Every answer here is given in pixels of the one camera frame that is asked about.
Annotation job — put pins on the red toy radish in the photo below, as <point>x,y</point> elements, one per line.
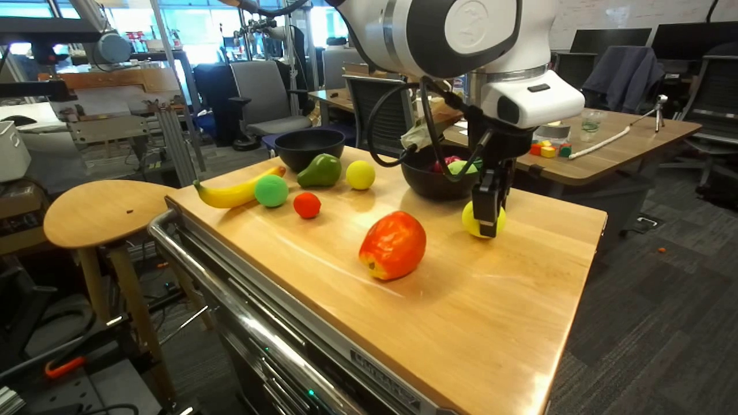
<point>438,167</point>

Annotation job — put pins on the white tool cart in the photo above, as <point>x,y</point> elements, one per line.
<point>367,382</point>

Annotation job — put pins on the red toy strawberry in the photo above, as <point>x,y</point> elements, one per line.
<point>307,207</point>

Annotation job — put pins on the green toy pear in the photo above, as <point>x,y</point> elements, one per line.
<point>321,171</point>

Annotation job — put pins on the orange toy bell pepper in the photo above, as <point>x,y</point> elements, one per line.
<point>393,247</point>

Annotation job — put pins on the green toy ball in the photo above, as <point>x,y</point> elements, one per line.
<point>271,192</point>

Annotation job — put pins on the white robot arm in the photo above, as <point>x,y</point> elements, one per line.
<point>487,58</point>

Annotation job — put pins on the round wooden stool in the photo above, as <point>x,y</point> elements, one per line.
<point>101,216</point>

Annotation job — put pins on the yellow toy banana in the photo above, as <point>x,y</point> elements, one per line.
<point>234,194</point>

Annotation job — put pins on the black bowl with banana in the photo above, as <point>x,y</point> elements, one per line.
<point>299,148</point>

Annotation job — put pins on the yellow toy lemon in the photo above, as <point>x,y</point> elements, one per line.
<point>361,177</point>

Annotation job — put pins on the black bowl with pepper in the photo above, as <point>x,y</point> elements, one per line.
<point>438,186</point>

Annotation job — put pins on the silver cart handle bar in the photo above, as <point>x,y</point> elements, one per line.
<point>273,369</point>

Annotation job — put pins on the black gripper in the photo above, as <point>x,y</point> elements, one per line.
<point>495,148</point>

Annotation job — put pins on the blue jacket on chair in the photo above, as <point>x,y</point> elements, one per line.
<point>620,80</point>

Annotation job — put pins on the colourful toy blocks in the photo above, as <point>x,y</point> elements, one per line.
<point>550,152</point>

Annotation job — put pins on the wooden office desk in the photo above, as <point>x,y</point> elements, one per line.
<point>618,141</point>

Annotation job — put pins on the grey office chair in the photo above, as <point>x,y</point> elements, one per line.
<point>265,104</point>

